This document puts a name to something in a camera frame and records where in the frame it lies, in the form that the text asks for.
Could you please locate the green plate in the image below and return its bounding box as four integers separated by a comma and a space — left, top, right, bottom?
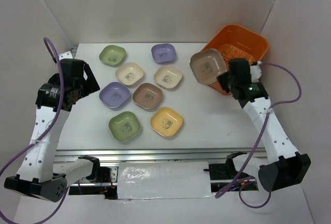
108, 111, 142, 142
99, 45, 126, 66

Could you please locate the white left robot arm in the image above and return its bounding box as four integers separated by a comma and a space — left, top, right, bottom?
4, 58, 102, 202

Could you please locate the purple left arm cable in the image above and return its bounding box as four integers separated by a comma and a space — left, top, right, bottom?
0, 37, 70, 224

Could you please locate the taupe square panda plate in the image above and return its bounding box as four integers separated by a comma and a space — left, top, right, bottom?
189, 49, 227, 85

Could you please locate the cream plate left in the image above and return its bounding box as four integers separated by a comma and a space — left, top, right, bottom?
115, 62, 144, 88

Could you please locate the cream plate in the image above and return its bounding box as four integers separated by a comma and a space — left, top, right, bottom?
115, 62, 144, 88
154, 65, 183, 89

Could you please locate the orange plastic bin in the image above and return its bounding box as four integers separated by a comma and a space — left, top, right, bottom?
200, 24, 269, 96

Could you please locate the yellow square panda plate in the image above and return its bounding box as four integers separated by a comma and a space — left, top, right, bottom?
150, 107, 183, 138

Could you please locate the purple plate far centre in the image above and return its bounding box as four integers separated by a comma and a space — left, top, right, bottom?
151, 43, 177, 64

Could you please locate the aluminium rail frame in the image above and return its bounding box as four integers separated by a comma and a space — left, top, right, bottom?
55, 43, 269, 196

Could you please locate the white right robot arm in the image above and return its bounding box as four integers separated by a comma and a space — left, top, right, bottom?
217, 58, 311, 192

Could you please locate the purple plate left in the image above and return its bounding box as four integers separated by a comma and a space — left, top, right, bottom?
99, 82, 130, 109

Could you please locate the cream plate right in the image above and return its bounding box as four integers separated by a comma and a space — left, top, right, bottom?
154, 65, 183, 89

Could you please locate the purple plate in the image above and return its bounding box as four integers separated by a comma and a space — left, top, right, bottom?
99, 82, 130, 109
151, 43, 177, 64

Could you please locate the brown plate centre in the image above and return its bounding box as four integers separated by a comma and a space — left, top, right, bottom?
132, 83, 163, 110

